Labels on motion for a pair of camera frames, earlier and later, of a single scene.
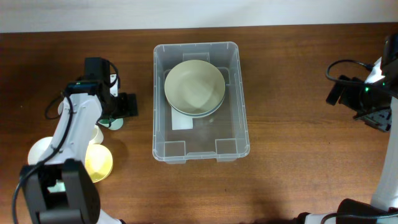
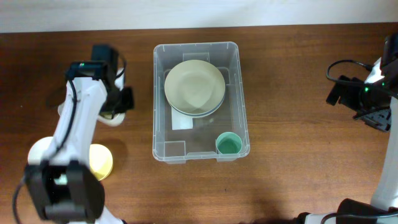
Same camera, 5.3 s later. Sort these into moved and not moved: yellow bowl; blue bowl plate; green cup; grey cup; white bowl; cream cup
Moved: green cup; cream cup
Not moved: grey cup; white bowl; yellow bowl; blue bowl plate
